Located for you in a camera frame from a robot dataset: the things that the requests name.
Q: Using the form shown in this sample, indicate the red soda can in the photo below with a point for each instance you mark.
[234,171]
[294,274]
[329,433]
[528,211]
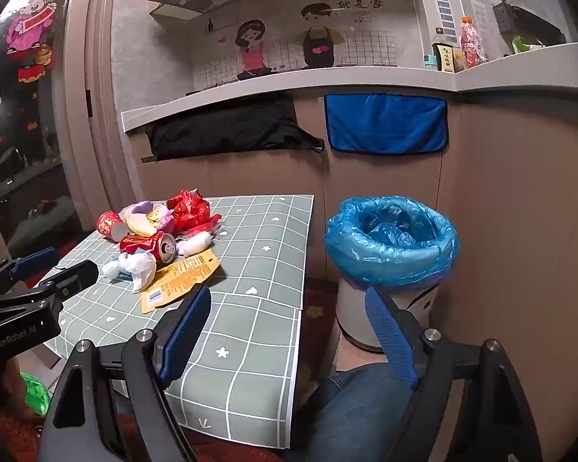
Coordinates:
[147,245]

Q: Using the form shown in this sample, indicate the bright green object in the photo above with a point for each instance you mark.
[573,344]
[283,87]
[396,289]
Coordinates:
[33,394]

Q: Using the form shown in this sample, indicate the yellow snack wrapper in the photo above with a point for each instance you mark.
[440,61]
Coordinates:
[183,274]

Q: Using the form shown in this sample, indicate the grey utensil holder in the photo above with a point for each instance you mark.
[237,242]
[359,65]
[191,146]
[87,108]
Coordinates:
[502,14]

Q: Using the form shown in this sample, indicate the black dish rack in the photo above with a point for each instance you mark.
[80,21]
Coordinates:
[534,24]

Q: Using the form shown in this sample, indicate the small white plastic bottle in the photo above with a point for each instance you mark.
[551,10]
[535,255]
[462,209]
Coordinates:
[195,244]

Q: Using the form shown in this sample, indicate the small teal jar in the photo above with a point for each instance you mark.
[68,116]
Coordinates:
[430,62]

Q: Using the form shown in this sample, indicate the dark soy sauce bottle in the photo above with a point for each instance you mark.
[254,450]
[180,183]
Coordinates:
[443,57]

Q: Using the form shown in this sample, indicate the dark red floor rug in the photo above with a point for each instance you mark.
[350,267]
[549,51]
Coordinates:
[318,327]

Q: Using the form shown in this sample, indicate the black wok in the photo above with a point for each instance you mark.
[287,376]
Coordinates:
[255,74]

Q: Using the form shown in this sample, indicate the black cloth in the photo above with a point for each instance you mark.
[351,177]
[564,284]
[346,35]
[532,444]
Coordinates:
[221,125]

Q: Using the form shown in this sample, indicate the blue towel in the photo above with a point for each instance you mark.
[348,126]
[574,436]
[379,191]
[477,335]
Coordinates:
[385,125]

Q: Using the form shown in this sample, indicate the red plastic bag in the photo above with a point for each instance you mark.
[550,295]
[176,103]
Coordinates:
[190,211]

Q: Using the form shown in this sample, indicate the red paper cup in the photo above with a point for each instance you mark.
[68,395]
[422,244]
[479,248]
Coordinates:
[108,225]

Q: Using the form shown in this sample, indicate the white tissue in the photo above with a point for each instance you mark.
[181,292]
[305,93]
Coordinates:
[135,267]

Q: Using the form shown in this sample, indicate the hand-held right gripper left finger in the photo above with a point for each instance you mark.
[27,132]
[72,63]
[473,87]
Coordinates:
[188,332]

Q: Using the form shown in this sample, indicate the orange-capped plastic bottle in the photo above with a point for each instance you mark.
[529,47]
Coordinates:
[471,43]

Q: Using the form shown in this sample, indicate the cartoon wall sticker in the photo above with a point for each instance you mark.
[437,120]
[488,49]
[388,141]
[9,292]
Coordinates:
[279,53]

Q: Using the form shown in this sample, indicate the red festive window sticker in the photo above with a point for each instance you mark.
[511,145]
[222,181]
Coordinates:
[26,24]

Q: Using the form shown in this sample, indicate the green checked table mat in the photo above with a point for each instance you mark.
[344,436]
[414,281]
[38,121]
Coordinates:
[250,260]

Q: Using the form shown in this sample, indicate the pink and yellow wrapper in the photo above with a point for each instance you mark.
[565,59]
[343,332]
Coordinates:
[137,224]

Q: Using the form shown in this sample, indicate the small yellow wrapper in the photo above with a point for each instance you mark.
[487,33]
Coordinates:
[155,212]

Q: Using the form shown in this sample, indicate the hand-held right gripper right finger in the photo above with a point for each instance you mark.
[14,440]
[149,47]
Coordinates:
[390,337]

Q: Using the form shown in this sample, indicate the person's leg in jeans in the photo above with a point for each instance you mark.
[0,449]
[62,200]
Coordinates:
[356,409]

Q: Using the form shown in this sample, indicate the white bin blue bag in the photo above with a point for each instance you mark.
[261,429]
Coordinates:
[390,260]

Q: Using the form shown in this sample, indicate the glass sliding door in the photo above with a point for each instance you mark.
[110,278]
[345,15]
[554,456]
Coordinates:
[29,154]

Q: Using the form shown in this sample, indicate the green plastic item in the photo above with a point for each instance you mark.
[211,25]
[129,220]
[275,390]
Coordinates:
[520,45]

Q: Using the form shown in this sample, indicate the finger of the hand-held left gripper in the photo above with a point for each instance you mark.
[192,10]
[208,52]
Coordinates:
[33,260]
[77,274]

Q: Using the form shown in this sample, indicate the white wall vent panel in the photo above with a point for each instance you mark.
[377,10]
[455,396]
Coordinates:
[444,14]

